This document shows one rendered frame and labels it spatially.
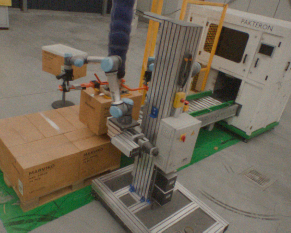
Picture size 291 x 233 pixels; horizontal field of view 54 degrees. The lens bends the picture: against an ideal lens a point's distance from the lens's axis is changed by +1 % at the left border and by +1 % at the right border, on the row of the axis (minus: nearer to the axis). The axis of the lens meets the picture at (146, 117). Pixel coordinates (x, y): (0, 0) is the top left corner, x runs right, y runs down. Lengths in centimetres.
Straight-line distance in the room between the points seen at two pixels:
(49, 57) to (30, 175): 242
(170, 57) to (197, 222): 167
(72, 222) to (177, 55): 194
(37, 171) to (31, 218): 49
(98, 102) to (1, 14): 756
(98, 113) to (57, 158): 62
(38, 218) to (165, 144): 151
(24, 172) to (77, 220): 73
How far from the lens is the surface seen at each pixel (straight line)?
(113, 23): 297
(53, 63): 487
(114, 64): 246
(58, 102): 532
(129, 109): 262
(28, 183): 305
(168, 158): 254
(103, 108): 302
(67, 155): 307
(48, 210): 326
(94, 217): 319
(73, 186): 338
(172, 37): 236
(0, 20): 1029
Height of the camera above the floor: 234
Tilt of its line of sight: 27 degrees down
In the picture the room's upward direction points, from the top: 11 degrees clockwise
